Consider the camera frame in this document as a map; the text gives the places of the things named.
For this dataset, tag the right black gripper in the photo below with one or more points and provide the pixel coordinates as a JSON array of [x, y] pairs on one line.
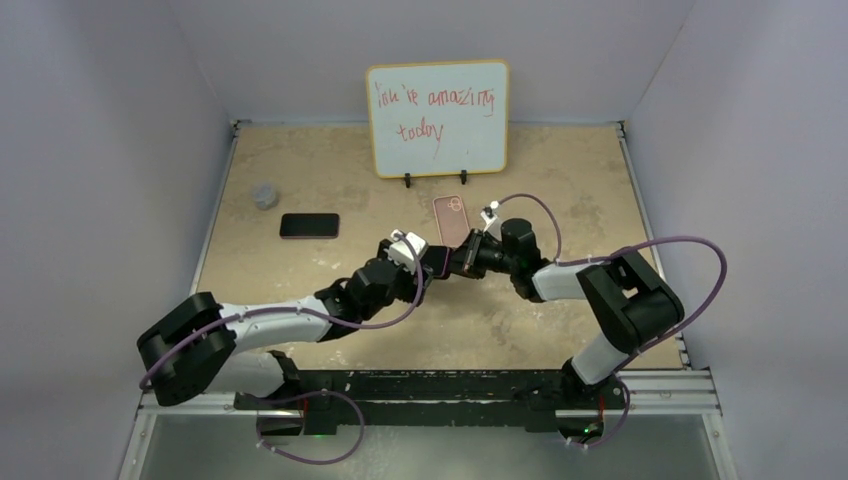
[[465, 259]]

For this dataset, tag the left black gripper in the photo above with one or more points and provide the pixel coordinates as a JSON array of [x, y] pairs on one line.
[[409, 293]]

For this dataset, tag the bare phone with purple edge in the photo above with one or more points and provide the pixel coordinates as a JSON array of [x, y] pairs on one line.
[[309, 226]]

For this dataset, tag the black phone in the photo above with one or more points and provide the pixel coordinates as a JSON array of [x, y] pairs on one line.
[[437, 259]]

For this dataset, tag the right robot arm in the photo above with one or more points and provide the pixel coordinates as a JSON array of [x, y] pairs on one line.
[[632, 304]]

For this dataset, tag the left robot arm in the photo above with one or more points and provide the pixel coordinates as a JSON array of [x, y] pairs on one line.
[[201, 340]]

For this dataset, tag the black whiteboard stand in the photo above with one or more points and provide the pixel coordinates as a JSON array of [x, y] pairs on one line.
[[462, 176]]

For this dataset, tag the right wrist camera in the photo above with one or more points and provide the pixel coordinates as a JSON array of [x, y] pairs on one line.
[[492, 221]]

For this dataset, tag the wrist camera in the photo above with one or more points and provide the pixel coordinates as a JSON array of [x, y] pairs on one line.
[[492, 221], [405, 248]]

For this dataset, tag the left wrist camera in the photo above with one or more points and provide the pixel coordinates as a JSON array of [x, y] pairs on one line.
[[405, 248]]

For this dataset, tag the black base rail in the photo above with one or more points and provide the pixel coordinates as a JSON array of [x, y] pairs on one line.
[[538, 401]]

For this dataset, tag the white board with yellow frame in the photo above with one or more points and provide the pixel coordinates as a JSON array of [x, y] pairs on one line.
[[438, 118]]

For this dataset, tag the aluminium frame rail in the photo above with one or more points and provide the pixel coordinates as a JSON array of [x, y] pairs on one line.
[[671, 429]]

